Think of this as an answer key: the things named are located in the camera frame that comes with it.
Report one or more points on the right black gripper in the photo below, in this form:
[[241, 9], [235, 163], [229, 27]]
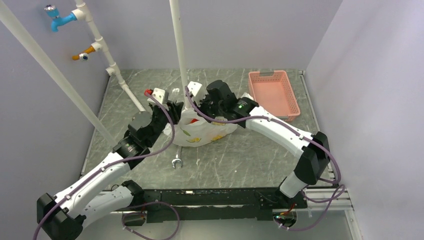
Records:
[[206, 98]]

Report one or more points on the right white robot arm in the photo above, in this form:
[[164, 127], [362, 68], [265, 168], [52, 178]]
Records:
[[311, 150]]

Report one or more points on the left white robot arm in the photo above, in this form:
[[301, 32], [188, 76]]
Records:
[[64, 215]]

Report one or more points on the red fake fruit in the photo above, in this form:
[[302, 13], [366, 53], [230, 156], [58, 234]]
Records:
[[193, 121]]

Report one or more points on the orange plastic faucet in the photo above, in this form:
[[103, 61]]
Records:
[[84, 55]]

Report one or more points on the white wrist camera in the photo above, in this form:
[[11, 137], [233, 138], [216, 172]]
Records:
[[197, 92], [160, 95]]

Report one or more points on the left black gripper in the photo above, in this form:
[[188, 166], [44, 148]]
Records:
[[176, 110]]

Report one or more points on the white plastic bag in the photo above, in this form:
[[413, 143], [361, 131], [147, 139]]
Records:
[[199, 133]]

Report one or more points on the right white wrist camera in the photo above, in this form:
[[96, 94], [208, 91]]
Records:
[[197, 92]]

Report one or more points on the silver open-end wrench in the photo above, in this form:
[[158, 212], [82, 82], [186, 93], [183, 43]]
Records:
[[177, 160]]

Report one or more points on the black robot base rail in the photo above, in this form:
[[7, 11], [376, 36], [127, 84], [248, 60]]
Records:
[[260, 203]]

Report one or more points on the pink plastic basket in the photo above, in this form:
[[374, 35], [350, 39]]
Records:
[[273, 91]]

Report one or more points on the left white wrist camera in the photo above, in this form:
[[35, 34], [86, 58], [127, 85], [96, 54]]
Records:
[[160, 95]]

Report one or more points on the blue plastic faucet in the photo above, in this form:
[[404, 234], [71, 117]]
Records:
[[58, 21]]

